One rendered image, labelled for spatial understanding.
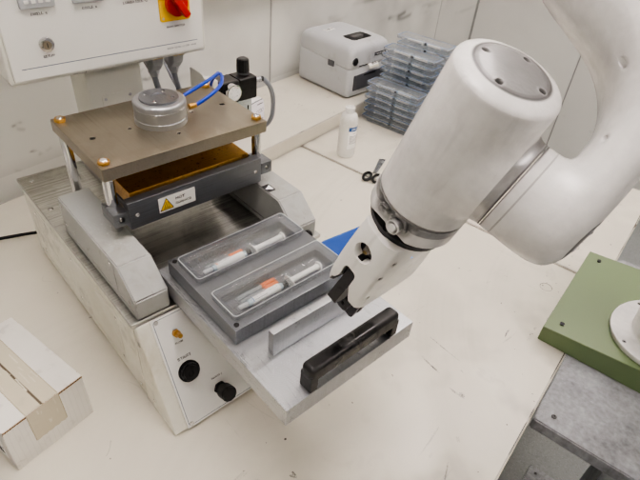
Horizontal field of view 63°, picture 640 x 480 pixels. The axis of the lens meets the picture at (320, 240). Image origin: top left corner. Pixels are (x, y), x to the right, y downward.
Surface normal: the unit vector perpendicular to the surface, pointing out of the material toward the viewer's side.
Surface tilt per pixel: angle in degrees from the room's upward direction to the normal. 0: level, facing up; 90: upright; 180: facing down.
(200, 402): 65
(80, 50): 90
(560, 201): 50
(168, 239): 0
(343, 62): 88
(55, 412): 89
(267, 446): 0
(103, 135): 0
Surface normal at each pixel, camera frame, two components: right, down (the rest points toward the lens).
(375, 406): 0.07, -0.78
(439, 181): -0.48, 0.61
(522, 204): -0.41, 0.20
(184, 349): 0.63, 0.12
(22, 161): 0.78, 0.43
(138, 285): 0.49, -0.27
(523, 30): -0.62, 0.45
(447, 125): -0.77, 0.33
